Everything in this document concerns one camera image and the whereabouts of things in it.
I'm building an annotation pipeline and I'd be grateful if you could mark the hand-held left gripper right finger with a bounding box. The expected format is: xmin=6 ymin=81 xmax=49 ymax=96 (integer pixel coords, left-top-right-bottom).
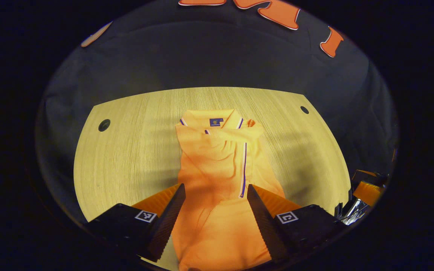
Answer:
xmin=247 ymin=184 xmax=347 ymax=264

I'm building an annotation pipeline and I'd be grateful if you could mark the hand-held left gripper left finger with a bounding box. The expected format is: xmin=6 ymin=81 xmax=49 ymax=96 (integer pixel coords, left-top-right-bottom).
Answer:
xmin=85 ymin=183 xmax=186 ymax=263

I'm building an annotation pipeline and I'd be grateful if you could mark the orange T-shirt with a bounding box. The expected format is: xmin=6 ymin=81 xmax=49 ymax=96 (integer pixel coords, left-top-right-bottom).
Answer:
xmin=172 ymin=109 xmax=287 ymax=271

